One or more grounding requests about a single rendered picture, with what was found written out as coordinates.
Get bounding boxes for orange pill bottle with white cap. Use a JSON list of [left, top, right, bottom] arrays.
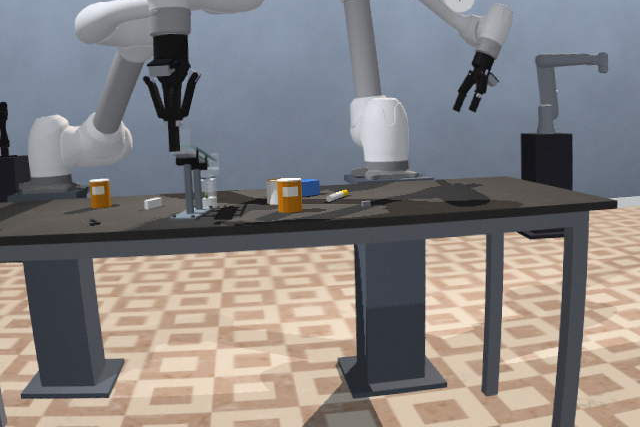
[[277, 178, 302, 213], [90, 179, 111, 208]]

